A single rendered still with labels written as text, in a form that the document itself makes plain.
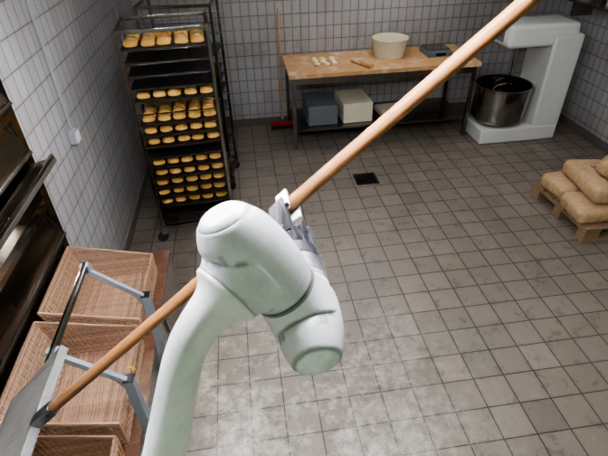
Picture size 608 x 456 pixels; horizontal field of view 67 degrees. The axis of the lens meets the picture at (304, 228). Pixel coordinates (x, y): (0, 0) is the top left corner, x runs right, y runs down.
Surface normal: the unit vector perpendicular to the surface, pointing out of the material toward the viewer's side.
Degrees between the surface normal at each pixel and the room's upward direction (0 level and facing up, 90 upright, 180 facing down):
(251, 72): 90
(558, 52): 90
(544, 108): 90
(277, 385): 0
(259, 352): 0
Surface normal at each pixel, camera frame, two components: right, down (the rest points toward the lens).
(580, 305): -0.03, -0.80
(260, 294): 0.51, 0.33
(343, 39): 0.14, 0.58
